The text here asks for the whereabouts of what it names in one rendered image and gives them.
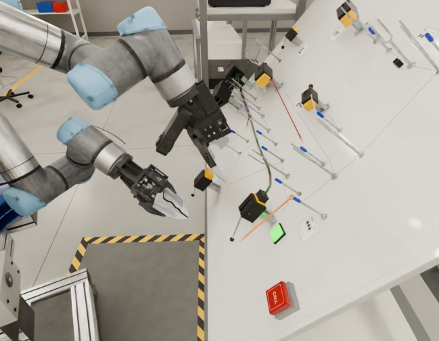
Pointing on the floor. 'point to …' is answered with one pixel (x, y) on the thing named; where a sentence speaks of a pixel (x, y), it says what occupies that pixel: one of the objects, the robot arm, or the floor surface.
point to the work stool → (5, 84)
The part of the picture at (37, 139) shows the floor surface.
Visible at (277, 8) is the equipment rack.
